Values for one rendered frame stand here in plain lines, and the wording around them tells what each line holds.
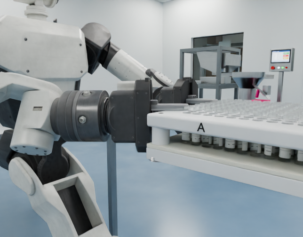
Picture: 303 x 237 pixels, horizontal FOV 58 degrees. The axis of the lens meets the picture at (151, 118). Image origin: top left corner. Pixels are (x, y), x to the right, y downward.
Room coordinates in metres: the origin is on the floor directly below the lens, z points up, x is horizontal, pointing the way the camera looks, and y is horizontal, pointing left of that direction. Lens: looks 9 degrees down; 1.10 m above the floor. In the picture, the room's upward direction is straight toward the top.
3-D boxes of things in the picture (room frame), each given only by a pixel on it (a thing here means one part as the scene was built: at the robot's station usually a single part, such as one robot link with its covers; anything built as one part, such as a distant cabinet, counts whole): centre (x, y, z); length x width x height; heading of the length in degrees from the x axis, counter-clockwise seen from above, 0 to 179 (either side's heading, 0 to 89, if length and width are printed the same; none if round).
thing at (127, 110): (0.46, 0.06, 1.03); 0.12 x 0.10 x 0.13; 83
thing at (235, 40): (6.28, -1.47, 1.43); 1.32 x 0.01 x 1.11; 47
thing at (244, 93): (3.15, -1.16, 0.95); 0.49 x 0.36 x 0.38; 47
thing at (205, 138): (0.39, -0.08, 1.02); 0.01 x 0.01 x 0.07
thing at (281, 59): (3.04, -1.41, 1.07); 0.23 x 0.10 x 0.62; 47
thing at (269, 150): (0.33, -0.15, 1.02); 0.01 x 0.01 x 0.07
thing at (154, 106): (0.45, -0.03, 1.05); 0.06 x 0.03 x 0.02; 83
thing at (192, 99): (0.54, -0.10, 1.05); 0.06 x 0.03 x 0.02; 43
